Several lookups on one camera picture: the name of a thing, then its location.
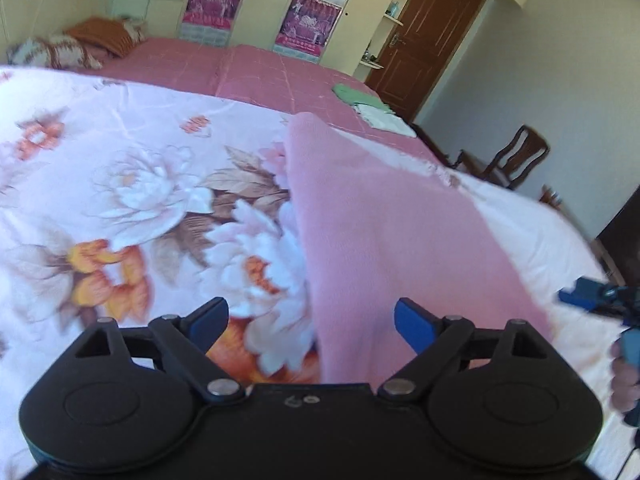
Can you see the brown wooden door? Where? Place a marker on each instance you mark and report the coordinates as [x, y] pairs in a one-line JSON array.
[[430, 35]]

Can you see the small patterned pillow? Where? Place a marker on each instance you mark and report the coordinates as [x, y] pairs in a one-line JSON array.
[[134, 29]]

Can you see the brown wooden furniture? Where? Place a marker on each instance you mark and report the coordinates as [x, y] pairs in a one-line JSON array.
[[552, 196]]

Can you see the white floral blanket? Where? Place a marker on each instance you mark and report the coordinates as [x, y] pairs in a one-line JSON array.
[[150, 200]]

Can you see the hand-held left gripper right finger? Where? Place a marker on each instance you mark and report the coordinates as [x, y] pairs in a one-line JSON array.
[[413, 321]]

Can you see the pink knit sweater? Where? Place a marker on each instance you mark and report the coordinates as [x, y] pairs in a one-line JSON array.
[[380, 240]]

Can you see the folded green cloth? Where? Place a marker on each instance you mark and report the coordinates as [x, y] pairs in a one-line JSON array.
[[357, 96]]

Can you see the folded white cloth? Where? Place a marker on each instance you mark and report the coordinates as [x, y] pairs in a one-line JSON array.
[[387, 121]]

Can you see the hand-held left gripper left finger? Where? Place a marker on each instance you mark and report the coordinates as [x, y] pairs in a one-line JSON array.
[[210, 318]]

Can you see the orange striped pillow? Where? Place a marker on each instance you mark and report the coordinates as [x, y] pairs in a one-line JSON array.
[[102, 35]]

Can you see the blue bottle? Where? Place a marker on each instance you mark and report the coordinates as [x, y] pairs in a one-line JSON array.
[[392, 8]]

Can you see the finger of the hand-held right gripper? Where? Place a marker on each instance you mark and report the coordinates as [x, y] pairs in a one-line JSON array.
[[582, 292]]

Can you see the purple wall poster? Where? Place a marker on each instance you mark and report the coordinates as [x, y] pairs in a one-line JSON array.
[[212, 2], [307, 25]]

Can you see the cream round headboard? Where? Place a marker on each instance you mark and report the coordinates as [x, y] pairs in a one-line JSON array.
[[50, 0]]

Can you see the floral patterned pillow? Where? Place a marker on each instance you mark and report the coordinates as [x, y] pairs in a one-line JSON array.
[[55, 52]]

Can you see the person's right hand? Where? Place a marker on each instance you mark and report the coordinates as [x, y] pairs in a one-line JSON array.
[[624, 382]]

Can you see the pink checked bedspread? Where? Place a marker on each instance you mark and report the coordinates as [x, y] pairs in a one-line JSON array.
[[260, 75]]

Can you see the dark wooden bed frame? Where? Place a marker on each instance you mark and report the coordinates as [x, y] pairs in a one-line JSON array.
[[435, 142]]

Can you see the dark wooden chair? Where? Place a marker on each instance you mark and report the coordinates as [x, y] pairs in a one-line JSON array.
[[520, 157]]

